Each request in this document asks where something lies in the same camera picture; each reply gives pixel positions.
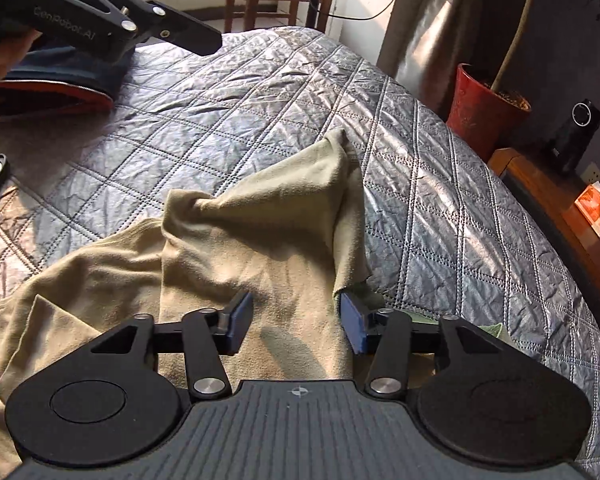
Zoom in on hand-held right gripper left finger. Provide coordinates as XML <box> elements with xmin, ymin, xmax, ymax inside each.
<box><xmin>82</xmin><ymin>290</ymin><xmax>255</xmax><ymax>403</ymax></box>

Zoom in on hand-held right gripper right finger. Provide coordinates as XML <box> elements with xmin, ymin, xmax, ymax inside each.
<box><xmin>339</xmin><ymin>291</ymin><xmax>518</xmax><ymax>403</ymax></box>

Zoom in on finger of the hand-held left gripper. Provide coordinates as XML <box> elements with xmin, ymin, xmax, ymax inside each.
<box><xmin>62</xmin><ymin>0</ymin><xmax>224</xmax><ymax>57</ymax></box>

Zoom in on beige long-sleeved shirt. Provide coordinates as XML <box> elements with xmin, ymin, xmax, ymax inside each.
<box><xmin>0</xmin><ymin>127</ymin><xmax>506</xmax><ymax>480</ymax></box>

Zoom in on person's left hand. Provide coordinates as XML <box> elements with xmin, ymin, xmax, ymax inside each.
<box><xmin>0</xmin><ymin>27</ymin><xmax>41</xmax><ymax>96</ymax></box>

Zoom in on navy jacket with orange lining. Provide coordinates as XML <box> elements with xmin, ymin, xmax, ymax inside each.
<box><xmin>0</xmin><ymin>42</ymin><xmax>136</xmax><ymax>117</ymax></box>

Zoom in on silver quilted bedspread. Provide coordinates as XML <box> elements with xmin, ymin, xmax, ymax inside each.
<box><xmin>0</xmin><ymin>26</ymin><xmax>600</xmax><ymax>480</ymax></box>

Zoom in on wooden television cabinet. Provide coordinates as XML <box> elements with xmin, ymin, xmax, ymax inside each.
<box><xmin>487</xmin><ymin>147</ymin><xmax>600</xmax><ymax>351</ymax></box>

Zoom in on grey curtain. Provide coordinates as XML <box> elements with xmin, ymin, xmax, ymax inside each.
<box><xmin>375</xmin><ymin>0</ymin><xmax>536</xmax><ymax>126</ymax></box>

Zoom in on red plant pot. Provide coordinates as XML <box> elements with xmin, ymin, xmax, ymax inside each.
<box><xmin>445</xmin><ymin>62</ymin><xmax>532</xmax><ymax>148</ymax></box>

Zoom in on orange tissue pack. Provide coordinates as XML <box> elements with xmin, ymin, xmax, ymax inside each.
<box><xmin>575</xmin><ymin>182</ymin><xmax>600</xmax><ymax>236</ymax></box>

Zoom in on black speaker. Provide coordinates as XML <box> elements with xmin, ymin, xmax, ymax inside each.
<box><xmin>547</xmin><ymin>99</ymin><xmax>600</xmax><ymax>176</ymax></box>

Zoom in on potted tree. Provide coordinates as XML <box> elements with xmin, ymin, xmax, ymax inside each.
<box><xmin>492</xmin><ymin>0</ymin><xmax>600</xmax><ymax>95</ymax></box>

